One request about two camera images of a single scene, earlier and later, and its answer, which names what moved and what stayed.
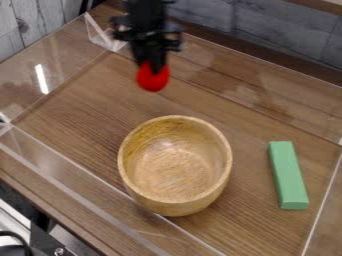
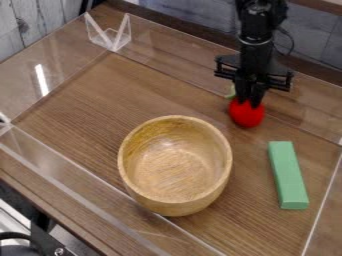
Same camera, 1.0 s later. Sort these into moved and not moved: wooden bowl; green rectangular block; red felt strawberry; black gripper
Moved: black gripper; red felt strawberry
Not moved: green rectangular block; wooden bowl
